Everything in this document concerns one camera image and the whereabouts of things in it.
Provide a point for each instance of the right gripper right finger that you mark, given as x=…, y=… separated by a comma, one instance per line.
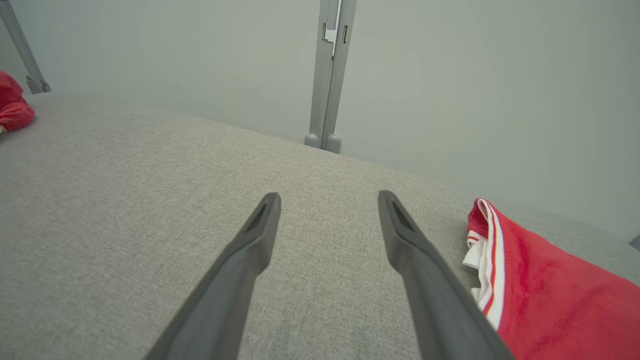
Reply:
x=435, y=300

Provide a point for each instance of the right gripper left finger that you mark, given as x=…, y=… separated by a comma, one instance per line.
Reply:
x=225, y=300

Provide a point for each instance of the red basketball jersey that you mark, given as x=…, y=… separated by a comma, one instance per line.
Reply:
x=560, y=300

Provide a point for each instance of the red shorts white side stripe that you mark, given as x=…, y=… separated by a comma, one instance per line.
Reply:
x=12, y=110

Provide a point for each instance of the grey metal partition post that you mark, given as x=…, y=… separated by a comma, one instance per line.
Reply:
x=21, y=45
x=320, y=75

